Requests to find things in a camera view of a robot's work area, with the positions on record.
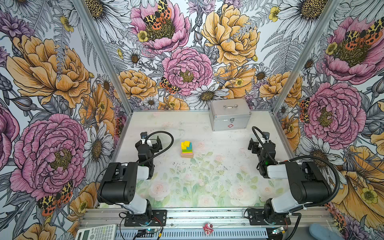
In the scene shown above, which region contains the white calculator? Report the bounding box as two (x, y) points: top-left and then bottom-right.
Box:
(75, 224), (117, 240)

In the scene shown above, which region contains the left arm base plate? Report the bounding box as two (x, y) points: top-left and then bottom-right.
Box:
(124, 210), (168, 228)

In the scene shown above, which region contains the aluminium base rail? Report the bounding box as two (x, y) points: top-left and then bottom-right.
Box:
(79, 207), (336, 229)

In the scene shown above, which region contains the blue cloth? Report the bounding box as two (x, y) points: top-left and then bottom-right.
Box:
(309, 224), (344, 240)

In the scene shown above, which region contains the silver metal case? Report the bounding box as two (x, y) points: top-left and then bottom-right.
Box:
(210, 99), (252, 132)

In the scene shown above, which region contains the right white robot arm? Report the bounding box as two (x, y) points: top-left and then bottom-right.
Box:
(248, 139), (332, 225)

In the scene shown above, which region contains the pink toy figure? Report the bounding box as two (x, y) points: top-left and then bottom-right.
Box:
(203, 223), (214, 236)

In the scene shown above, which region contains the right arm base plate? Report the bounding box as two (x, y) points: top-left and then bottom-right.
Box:
(244, 208), (292, 226)

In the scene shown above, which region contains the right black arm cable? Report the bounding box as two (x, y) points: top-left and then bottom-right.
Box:
(251, 125), (341, 209)

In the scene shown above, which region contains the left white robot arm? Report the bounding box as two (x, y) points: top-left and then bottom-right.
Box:
(97, 138), (163, 226)

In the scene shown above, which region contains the natural wood block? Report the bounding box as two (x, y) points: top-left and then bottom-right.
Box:
(181, 153), (194, 159)

